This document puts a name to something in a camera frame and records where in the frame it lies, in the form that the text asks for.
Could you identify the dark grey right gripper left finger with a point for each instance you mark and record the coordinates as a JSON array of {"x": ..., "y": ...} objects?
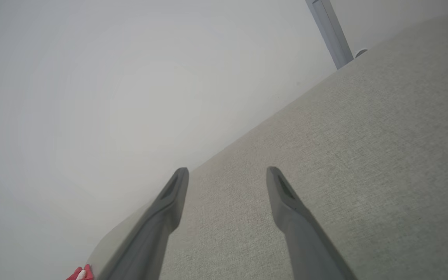
[{"x": 146, "y": 237}]

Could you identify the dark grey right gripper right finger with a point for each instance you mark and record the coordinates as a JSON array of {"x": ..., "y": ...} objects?
[{"x": 305, "y": 241}]

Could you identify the red and white cloth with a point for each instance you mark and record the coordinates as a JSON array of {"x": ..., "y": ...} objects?
[{"x": 81, "y": 274}]

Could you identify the grey metal pole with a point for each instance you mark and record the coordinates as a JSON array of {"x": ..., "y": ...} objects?
[{"x": 331, "y": 33}]

